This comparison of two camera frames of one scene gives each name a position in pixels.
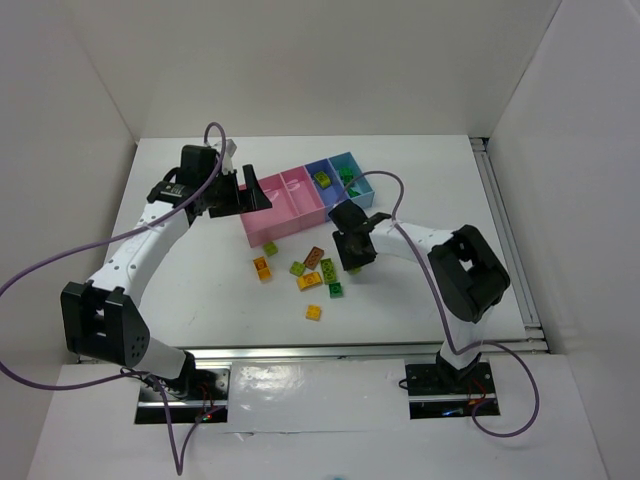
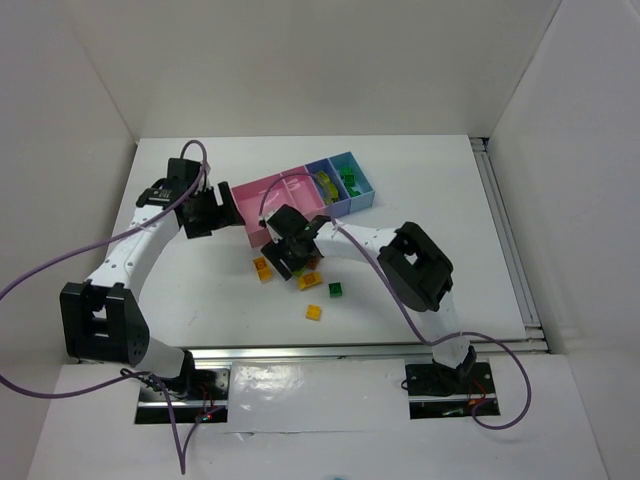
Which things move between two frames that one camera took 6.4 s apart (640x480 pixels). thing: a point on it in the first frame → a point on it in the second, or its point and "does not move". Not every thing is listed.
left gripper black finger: [257, 198] → [231, 214]
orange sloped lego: [309, 280] does not move
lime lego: [323, 179] does not move
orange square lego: [313, 312] does not move
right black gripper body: [353, 240] → [288, 251]
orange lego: [263, 270] does not move
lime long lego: [328, 271] → [328, 185]
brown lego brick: [313, 258] does not move
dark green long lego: [346, 175] does not move
